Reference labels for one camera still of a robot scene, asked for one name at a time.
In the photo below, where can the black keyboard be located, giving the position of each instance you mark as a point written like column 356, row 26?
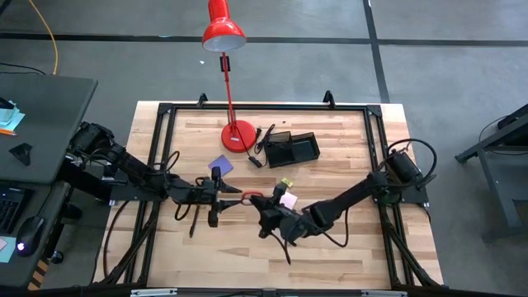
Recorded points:
column 10, row 206

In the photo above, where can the dark metal cart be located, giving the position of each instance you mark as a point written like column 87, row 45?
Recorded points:
column 499, row 181

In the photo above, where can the purple sticky note pad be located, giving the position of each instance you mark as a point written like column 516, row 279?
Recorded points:
column 222, row 162

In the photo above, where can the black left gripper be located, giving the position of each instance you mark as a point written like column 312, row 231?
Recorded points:
column 198, row 195

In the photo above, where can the yellow eraser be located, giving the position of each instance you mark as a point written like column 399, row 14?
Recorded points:
column 287, row 182

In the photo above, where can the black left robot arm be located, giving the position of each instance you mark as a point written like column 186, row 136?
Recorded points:
column 132, row 167

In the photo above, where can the black aluminium table frame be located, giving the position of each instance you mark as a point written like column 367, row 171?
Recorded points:
column 268, row 107

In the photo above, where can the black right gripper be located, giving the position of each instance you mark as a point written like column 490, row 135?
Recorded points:
column 288, row 222

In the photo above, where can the black triangular stand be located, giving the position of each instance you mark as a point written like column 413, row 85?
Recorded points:
column 22, row 153

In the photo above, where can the black computer mouse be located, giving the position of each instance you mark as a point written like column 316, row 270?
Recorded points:
column 29, row 235

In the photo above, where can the pink sticky note pad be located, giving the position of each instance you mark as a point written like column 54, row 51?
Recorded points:
column 290, row 201

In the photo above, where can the orange pencil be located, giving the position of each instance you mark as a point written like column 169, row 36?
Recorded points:
column 8, row 132

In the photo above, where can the black mesh desk organizer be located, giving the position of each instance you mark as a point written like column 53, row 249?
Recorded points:
column 305, row 150

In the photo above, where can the light blue paper stack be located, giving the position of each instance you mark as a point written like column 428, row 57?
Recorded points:
column 10, row 119

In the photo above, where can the red desk lamp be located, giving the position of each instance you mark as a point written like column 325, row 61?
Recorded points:
column 238, row 138

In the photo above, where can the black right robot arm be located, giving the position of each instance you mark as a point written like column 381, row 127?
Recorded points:
column 350, row 196

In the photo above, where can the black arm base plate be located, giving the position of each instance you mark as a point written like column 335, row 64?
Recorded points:
column 412, row 197
column 128, row 194

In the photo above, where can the dark grey desk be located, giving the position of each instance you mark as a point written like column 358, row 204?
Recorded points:
column 49, row 115

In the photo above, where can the black keyboard desk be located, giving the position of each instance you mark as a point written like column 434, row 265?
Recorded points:
column 24, row 272

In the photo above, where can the small pink note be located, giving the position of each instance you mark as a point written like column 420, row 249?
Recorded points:
column 2, row 244

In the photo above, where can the yellow black hazard tape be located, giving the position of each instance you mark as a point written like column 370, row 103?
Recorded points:
column 38, row 274

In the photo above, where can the light blue paper sheet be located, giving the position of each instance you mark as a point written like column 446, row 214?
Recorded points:
column 8, row 253

